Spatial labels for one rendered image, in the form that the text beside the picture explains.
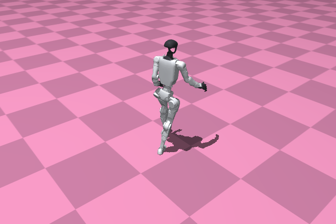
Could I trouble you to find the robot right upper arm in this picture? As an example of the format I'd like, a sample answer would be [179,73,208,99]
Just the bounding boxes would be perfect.
[176,61,190,83]

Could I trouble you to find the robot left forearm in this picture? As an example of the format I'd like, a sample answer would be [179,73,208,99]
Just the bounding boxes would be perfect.
[152,79,160,86]

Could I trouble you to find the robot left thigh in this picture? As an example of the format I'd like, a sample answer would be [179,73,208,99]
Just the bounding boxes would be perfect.
[153,88,168,115]

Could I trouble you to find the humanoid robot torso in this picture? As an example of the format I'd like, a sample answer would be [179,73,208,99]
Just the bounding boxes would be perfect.
[159,54,179,102]

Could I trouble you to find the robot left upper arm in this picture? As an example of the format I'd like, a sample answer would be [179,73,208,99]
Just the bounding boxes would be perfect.
[152,56,161,80]

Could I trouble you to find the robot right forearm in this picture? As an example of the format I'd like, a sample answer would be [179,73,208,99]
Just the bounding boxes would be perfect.
[188,77,202,88]

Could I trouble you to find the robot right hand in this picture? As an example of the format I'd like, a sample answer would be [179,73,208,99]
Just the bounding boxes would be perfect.
[198,82,207,91]

